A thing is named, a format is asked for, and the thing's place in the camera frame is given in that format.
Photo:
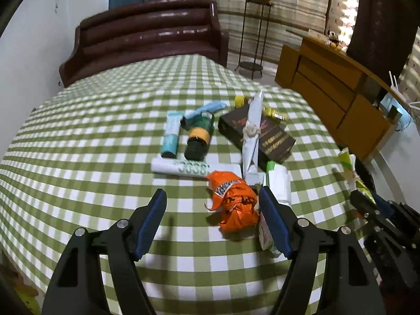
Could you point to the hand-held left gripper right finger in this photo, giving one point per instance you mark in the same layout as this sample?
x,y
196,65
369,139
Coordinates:
x,y
274,220

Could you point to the dark brown leather sofa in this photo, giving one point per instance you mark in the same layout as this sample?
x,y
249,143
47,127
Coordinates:
x,y
147,36

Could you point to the small plush toy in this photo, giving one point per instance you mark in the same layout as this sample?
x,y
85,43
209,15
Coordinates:
x,y
334,39

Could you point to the small yellow red wrapper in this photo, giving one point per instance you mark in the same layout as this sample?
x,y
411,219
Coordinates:
x,y
274,113

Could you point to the wooden cabinet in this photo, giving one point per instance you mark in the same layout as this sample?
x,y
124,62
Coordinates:
x,y
328,98

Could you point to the green yellow snack packet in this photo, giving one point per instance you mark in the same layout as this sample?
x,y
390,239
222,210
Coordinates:
x,y
347,160

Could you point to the green white checkered tablecloth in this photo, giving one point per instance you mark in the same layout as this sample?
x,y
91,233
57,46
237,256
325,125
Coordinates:
x,y
98,131

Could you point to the floral lace curtain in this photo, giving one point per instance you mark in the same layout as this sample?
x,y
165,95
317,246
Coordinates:
x,y
343,6

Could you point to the black metal plant stand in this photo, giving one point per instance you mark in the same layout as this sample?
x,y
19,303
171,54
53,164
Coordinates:
x,y
251,67

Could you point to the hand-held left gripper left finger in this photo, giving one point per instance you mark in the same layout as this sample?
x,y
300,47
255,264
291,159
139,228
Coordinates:
x,y
152,216

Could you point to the light blue flat packet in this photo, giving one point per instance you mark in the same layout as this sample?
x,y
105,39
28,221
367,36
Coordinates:
x,y
210,107

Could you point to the striped beige curtain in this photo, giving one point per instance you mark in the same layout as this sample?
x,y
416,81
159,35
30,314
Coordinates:
x,y
295,6

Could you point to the white tube green print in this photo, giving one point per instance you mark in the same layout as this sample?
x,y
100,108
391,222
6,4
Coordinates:
x,y
170,167

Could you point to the orange wrapper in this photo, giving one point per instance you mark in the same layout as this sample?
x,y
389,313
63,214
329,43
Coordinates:
x,y
239,206

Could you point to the dark purple curtain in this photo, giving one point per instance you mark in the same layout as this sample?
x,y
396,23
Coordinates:
x,y
380,16

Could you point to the dark green bottle orange label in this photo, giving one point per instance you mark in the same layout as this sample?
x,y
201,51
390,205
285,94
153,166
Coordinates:
x,y
198,134

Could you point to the black box gold print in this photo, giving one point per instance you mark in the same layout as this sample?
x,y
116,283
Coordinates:
x,y
279,141

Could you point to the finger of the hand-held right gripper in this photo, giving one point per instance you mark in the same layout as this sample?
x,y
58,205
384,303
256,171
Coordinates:
x,y
385,205
361,203

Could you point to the silver wrapper tied with twine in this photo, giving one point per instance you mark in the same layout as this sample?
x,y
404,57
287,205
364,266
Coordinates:
x,y
252,115

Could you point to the white green plastic packet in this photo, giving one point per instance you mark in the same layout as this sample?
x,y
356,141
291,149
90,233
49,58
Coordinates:
x,y
279,180

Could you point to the teal white tube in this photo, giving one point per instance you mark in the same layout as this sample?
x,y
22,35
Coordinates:
x,y
170,134

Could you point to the white router with antennas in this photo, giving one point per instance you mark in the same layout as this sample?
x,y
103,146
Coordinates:
x,y
398,95

